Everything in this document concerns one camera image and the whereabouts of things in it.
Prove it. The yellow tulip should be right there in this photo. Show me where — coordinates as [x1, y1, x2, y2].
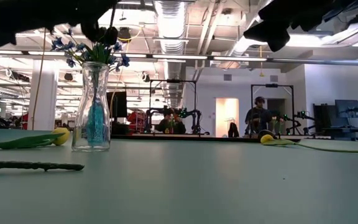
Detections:
[0, 127, 71, 149]
[259, 133, 358, 154]

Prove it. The blue flower bunch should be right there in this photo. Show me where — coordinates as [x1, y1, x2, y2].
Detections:
[82, 40, 131, 74]
[50, 29, 88, 69]

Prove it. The yellow flower bunch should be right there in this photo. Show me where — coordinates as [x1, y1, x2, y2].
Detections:
[0, 159, 85, 172]

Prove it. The clear glass vase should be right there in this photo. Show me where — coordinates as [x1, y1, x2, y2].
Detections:
[71, 61, 112, 153]

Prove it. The standing person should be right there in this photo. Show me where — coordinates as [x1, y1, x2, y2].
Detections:
[244, 96, 273, 135]

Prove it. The dark background monitor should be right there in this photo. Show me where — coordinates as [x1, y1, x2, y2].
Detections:
[334, 99, 358, 128]

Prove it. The seated person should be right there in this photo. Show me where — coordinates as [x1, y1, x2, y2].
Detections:
[155, 108, 186, 135]

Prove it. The round black ceiling device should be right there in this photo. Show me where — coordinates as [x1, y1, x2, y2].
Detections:
[118, 26, 133, 42]

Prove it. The green table mat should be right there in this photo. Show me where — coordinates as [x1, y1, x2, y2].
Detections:
[0, 129, 358, 224]

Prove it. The white pillar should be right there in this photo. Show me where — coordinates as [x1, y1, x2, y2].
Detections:
[28, 58, 58, 131]

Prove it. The black rig frame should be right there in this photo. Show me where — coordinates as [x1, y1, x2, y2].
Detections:
[149, 78, 198, 134]
[250, 83, 295, 136]

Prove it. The silver ventilation duct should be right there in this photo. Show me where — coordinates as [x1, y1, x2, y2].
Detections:
[152, 0, 188, 108]

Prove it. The black cable loop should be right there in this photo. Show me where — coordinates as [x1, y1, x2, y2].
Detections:
[257, 129, 275, 140]

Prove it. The wooden table with black frame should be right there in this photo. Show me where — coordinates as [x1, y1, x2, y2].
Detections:
[110, 133, 332, 141]

